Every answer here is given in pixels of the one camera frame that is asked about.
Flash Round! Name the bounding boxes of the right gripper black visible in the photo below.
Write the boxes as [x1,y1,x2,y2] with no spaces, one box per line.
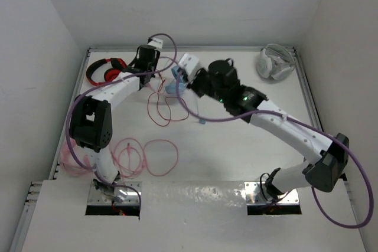
[184,64,227,103]

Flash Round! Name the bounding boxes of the blue pink cat-ear headphones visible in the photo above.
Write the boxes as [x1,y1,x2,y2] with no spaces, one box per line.
[148,66,185,95]

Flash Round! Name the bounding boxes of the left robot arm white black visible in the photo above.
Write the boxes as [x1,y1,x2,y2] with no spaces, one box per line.
[69,42,162,184]

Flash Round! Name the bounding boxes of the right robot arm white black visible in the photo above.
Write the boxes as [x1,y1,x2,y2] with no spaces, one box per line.
[180,56,349,201]

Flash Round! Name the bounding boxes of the red black headphones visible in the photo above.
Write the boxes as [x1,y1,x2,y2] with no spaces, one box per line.
[86,58,127,86]

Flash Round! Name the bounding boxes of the white grey headphones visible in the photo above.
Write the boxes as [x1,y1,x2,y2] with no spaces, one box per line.
[256,44,295,81]

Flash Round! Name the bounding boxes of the white front cover board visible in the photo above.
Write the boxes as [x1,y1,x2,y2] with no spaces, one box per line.
[23,179,364,251]

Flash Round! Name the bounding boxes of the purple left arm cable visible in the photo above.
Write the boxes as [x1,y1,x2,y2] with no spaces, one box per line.
[64,32,178,205]

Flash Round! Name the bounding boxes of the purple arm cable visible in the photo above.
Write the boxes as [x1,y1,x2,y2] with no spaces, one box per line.
[64,32,178,205]
[175,71,375,230]

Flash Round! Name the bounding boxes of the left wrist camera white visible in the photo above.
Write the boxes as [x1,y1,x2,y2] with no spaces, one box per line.
[147,37,164,51]

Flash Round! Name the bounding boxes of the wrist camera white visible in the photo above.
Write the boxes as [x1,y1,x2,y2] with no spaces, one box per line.
[147,37,164,51]
[178,53,202,82]

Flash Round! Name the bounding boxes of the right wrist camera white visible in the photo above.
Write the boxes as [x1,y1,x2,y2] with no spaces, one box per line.
[178,53,202,82]

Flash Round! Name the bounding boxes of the pink headphone cable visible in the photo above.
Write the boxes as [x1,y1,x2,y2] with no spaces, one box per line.
[109,138,179,178]

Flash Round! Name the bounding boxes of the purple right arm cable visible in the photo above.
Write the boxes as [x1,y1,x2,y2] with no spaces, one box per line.
[175,71,375,230]

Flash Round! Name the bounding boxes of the aluminium frame rail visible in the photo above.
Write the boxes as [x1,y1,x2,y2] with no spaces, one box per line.
[8,45,355,252]

